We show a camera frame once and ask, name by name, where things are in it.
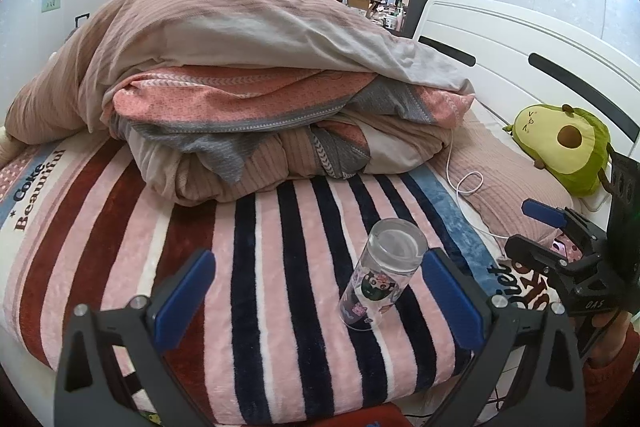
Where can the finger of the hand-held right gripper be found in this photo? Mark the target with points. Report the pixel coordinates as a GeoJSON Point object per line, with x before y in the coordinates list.
{"type": "Point", "coordinates": [545, 213]}
{"type": "Point", "coordinates": [532, 254]}

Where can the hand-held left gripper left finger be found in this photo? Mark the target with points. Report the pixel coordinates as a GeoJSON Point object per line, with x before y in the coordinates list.
{"type": "Point", "coordinates": [182, 302]}

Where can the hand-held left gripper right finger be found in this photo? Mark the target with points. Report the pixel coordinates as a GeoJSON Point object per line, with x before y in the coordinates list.
{"type": "Point", "coordinates": [450, 302]}

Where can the person's right forearm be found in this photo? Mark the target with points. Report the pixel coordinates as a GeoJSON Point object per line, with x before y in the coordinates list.
{"type": "Point", "coordinates": [615, 392]}

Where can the person's right hand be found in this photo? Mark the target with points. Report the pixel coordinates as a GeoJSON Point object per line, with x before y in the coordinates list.
{"type": "Point", "coordinates": [612, 334]}

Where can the pink phone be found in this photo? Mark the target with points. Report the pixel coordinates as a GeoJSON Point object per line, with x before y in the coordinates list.
{"type": "Point", "coordinates": [564, 250]}

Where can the pink pillow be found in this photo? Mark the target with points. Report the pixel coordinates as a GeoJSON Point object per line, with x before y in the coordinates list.
{"type": "Point", "coordinates": [500, 172]}

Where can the avocado plush toy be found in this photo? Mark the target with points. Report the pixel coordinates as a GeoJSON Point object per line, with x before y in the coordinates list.
{"type": "Point", "coordinates": [575, 152]}

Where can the striped fleece blanket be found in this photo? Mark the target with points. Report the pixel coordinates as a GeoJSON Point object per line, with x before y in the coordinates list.
{"type": "Point", "coordinates": [290, 282]}

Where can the red cloth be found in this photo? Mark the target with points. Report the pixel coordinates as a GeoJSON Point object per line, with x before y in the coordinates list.
{"type": "Point", "coordinates": [355, 419]}

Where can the white bed headboard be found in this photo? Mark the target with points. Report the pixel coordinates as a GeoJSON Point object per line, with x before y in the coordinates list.
{"type": "Point", "coordinates": [500, 37]}

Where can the folded pink quilt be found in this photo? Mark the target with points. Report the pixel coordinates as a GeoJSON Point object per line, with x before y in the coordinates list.
{"type": "Point", "coordinates": [240, 97]}

